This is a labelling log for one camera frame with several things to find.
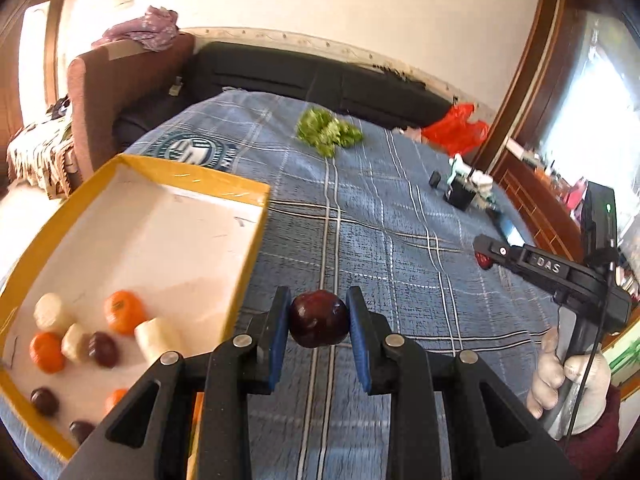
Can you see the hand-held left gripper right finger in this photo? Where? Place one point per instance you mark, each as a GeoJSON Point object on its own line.
{"type": "Point", "coordinates": [359, 341]}

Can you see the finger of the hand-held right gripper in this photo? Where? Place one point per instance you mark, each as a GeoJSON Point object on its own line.
{"type": "Point", "coordinates": [530, 260]}

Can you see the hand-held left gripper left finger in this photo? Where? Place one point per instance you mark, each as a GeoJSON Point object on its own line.
{"type": "Point", "coordinates": [277, 341]}

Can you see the bright red fruit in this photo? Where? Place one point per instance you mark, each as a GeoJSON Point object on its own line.
{"type": "Point", "coordinates": [482, 261]}

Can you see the yellow cardboard box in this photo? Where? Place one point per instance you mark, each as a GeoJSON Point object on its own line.
{"type": "Point", "coordinates": [150, 240]}

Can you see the person's right forearm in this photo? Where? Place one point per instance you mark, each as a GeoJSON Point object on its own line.
{"type": "Point", "coordinates": [595, 452]}

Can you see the person's right hand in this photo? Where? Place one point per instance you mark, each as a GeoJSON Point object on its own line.
{"type": "Point", "coordinates": [542, 390]}

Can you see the dark smartphone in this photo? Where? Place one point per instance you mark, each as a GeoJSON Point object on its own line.
{"type": "Point", "coordinates": [512, 232]}

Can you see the pink container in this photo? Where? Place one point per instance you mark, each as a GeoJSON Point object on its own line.
{"type": "Point", "coordinates": [575, 192]}

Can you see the wooden sideboard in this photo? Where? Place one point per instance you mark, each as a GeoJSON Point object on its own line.
{"type": "Point", "coordinates": [540, 210]}

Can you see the white and green bundle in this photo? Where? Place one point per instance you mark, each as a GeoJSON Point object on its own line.
{"type": "Point", "coordinates": [483, 182]}

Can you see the large black box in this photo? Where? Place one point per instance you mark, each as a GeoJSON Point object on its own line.
{"type": "Point", "coordinates": [461, 194]}

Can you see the bright window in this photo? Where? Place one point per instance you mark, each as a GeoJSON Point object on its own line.
{"type": "Point", "coordinates": [595, 110]}

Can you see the small black box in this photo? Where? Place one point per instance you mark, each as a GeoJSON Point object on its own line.
{"type": "Point", "coordinates": [435, 179]}

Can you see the red plastic bag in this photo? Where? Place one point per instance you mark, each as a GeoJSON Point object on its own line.
{"type": "Point", "coordinates": [455, 130]}

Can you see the green lettuce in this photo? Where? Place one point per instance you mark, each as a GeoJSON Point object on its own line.
{"type": "Point", "coordinates": [327, 130]}

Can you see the black sofa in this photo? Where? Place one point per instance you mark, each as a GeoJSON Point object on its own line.
{"type": "Point", "coordinates": [280, 72]}

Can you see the brown armchair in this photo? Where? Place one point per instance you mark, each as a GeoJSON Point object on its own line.
{"type": "Point", "coordinates": [115, 95]}

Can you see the patterned woven throw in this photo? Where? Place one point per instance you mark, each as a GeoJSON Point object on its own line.
{"type": "Point", "coordinates": [37, 155]}

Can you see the purple cloth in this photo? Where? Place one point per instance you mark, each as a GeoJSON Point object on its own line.
{"type": "Point", "coordinates": [145, 27]}

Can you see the brown wooden frame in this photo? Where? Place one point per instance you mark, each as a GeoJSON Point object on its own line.
{"type": "Point", "coordinates": [540, 60]}

